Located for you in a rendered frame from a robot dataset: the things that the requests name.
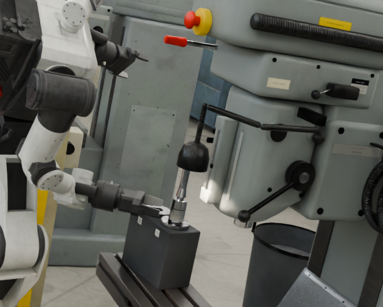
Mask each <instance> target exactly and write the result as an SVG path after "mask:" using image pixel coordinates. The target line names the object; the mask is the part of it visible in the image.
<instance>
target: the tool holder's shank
mask: <svg viewBox="0 0 383 307"><path fill-rule="evenodd" d="M189 174H190V171H187V170H185V169H183V170H182V173H181V179H180V184H179V188H178V191H177V193H176V196H177V199H178V200H184V198H186V188H187V185H188V180H189Z"/></svg>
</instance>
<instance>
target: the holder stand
mask: <svg viewBox="0 0 383 307"><path fill-rule="evenodd" d="M148 206H151V207H153V208H156V209H158V210H160V212H159V216H158V217H156V216H145V215H140V214H139V215H138V216H132V215H130V220H129V223H128V230H127V235H126V239H125V245H124V251H123V255H122V261H123V262H125V263H126V265H128V266H129V267H131V268H132V269H133V270H134V271H135V272H136V273H138V274H139V275H140V276H142V277H143V279H145V280H146V281H148V282H149V283H150V284H151V285H152V286H153V287H155V288H156V289H157V290H164V289H173V288H182V287H188V286H189V282H190V279H191V273H192V268H193V265H194V260H195V255H196V251H197V246H198V243H199V237H200V231H198V230H197V229H195V228H194V227H192V226H191V225H190V224H189V222H188V221H187V220H185V219H184V220H183V223H180V224H176V223H173V222H171V221H169V220H168V218H169V213H170V209H168V208H166V207H164V206H153V205H148Z"/></svg>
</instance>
